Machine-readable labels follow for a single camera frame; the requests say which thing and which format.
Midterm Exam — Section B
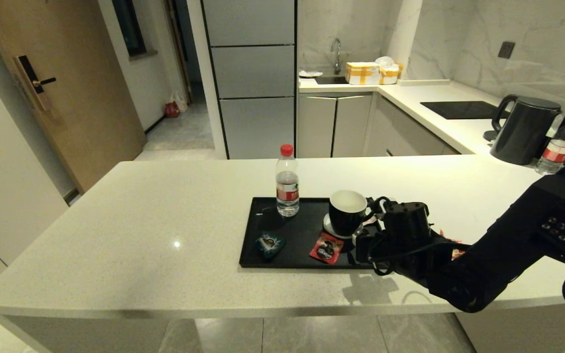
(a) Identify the red coffee packet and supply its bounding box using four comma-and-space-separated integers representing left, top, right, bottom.
439, 229, 465, 260
309, 233, 344, 265

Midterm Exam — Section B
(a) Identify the black mug white inside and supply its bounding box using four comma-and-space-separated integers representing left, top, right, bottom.
328, 190, 376, 238

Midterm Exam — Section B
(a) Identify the clear water bottle red cap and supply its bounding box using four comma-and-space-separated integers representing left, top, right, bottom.
535, 117, 565, 175
276, 144, 300, 217

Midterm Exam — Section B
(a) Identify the dark green snack packet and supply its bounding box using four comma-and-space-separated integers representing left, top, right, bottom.
255, 231, 286, 259

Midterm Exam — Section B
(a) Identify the black electric kettle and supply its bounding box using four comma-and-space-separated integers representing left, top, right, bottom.
490, 95, 562, 165

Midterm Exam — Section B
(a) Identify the white round saucer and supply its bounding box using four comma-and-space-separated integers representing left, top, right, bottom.
323, 214, 364, 241

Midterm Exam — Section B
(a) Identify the black rectangular serving tray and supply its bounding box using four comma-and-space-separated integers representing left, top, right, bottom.
239, 197, 386, 269

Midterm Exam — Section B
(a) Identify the grey counter base cabinet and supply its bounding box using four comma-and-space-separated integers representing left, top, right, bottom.
366, 95, 460, 157

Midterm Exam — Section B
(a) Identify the grey sink cabinet door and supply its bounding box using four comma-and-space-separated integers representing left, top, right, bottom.
297, 96, 337, 158
333, 95, 374, 158

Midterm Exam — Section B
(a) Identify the black induction cooktop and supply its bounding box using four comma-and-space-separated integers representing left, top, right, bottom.
420, 101, 509, 120

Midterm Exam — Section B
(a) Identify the small yellow taped box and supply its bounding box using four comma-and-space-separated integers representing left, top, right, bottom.
380, 64, 404, 85

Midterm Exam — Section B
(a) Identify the large yellow taped box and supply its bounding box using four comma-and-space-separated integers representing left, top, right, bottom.
345, 62, 381, 86

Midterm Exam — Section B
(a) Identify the tall grey fridge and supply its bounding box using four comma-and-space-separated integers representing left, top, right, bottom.
200, 0, 298, 160

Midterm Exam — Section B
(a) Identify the dark window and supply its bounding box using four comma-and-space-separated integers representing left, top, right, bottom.
112, 0, 148, 59

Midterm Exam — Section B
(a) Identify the wooden entrance door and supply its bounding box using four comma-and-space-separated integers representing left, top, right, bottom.
0, 0, 148, 194

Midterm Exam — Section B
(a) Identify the white tall cabinet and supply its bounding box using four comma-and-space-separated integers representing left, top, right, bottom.
0, 74, 70, 334

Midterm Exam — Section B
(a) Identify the black electronic door lock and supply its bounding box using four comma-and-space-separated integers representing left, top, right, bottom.
15, 56, 58, 112

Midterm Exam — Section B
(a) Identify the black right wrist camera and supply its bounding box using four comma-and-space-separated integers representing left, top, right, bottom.
382, 201, 431, 237

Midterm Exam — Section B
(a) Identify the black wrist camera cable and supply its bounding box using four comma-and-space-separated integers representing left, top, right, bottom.
368, 196, 460, 275

